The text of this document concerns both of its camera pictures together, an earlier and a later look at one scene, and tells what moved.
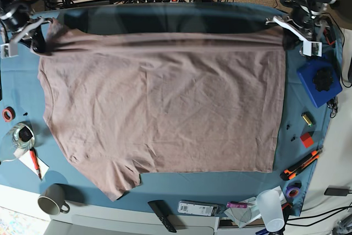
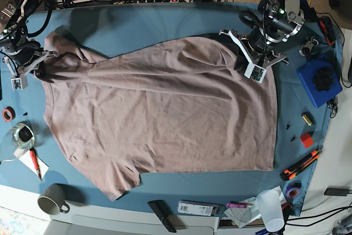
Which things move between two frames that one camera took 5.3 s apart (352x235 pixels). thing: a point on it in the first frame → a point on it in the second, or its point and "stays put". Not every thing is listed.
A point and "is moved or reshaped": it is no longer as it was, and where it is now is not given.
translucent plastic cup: [269, 204] stays put
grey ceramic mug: [52, 200] stays put
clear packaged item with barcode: [187, 207] stays put
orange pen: [35, 161] stays put
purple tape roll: [292, 189] stays put
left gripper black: [15, 17] → [28, 48]
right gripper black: [304, 16] → [262, 44]
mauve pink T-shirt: [121, 104] is moved or reshaped
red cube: [307, 140] stays put
